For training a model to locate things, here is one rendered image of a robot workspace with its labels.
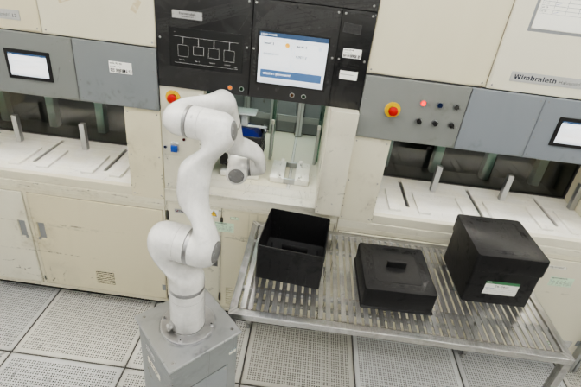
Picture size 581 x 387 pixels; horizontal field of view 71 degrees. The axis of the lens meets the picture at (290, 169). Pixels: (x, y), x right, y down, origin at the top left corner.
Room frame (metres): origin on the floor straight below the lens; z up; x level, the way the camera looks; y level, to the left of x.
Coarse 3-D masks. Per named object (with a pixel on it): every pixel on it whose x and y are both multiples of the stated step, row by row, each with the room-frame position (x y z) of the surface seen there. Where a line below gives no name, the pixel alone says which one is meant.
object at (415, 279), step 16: (368, 256) 1.37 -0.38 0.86; (384, 256) 1.39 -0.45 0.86; (400, 256) 1.40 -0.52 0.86; (416, 256) 1.41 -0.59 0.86; (368, 272) 1.27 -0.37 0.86; (384, 272) 1.28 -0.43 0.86; (400, 272) 1.29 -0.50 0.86; (416, 272) 1.30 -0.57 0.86; (368, 288) 1.18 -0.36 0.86; (384, 288) 1.19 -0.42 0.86; (400, 288) 1.20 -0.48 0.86; (416, 288) 1.21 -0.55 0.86; (432, 288) 1.22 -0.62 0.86; (368, 304) 1.18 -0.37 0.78; (384, 304) 1.18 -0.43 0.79; (400, 304) 1.18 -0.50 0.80; (416, 304) 1.18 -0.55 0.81; (432, 304) 1.18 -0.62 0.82
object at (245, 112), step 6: (240, 108) 2.02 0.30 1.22; (246, 108) 2.03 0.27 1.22; (252, 108) 2.04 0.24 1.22; (240, 114) 1.95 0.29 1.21; (246, 114) 1.95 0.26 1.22; (252, 114) 1.96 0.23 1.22; (246, 120) 1.98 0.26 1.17; (246, 126) 1.98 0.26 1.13; (252, 126) 1.98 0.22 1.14; (258, 126) 1.99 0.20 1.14; (264, 126) 2.00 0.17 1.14; (264, 132) 1.97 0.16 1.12; (252, 138) 1.89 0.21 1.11; (258, 138) 1.89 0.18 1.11; (264, 138) 1.90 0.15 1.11; (258, 144) 1.89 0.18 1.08; (264, 144) 2.05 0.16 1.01; (222, 156) 1.89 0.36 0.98; (222, 162) 1.89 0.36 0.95
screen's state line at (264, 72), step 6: (264, 72) 1.69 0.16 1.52; (270, 72) 1.69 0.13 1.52; (276, 72) 1.69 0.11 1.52; (282, 72) 1.69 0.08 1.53; (288, 72) 1.69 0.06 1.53; (276, 78) 1.69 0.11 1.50; (282, 78) 1.69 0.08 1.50; (288, 78) 1.69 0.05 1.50; (294, 78) 1.69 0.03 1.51; (300, 78) 1.69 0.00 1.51; (306, 78) 1.69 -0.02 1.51; (312, 78) 1.68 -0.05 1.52; (318, 78) 1.68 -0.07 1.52
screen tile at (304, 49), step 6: (300, 48) 1.69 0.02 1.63; (306, 48) 1.69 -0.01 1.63; (312, 48) 1.68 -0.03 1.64; (324, 48) 1.68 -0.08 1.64; (294, 54) 1.69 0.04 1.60; (306, 54) 1.69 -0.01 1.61; (312, 54) 1.68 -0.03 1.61; (318, 54) 1.68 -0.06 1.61; (294, 60) 1.69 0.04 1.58; (300, 60) 1.69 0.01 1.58; (306, 60) 1.69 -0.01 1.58; (318, 60) 1.68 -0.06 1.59; (294, 66) 1.69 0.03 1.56; (300, 66) 1.69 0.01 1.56; (306, 66) 1.69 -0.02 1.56; (312, 66) 1.68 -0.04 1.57; (318, 66) 1.68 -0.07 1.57; (318, 72) 1.68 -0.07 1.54
